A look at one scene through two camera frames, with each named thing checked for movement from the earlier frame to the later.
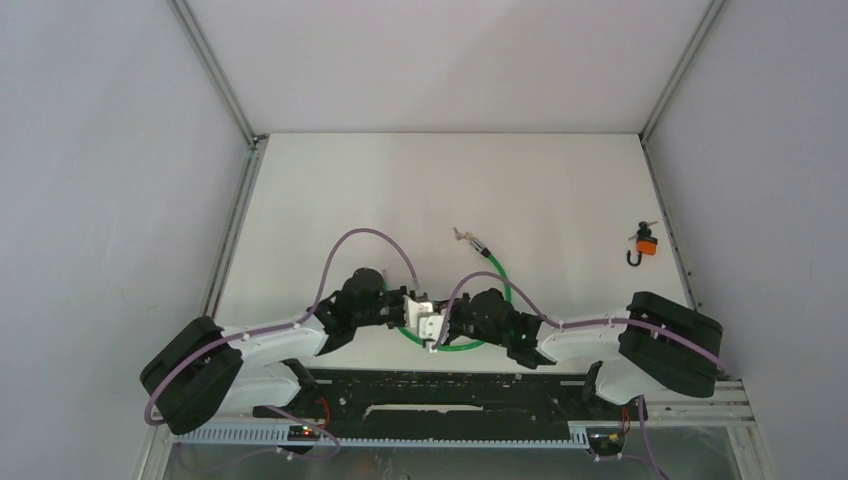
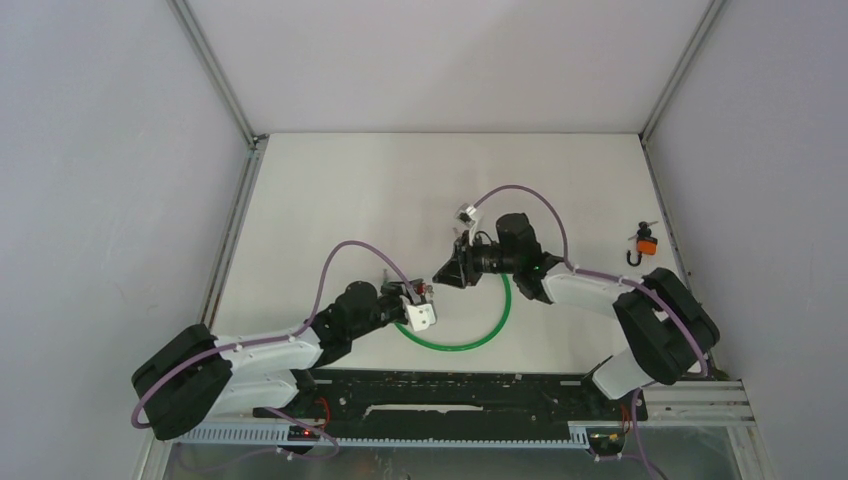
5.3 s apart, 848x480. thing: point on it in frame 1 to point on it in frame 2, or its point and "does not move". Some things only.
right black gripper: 456,304 to 461,270
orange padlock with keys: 645,243 does not move
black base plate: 369,397 does not move
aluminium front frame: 723,404 does not move
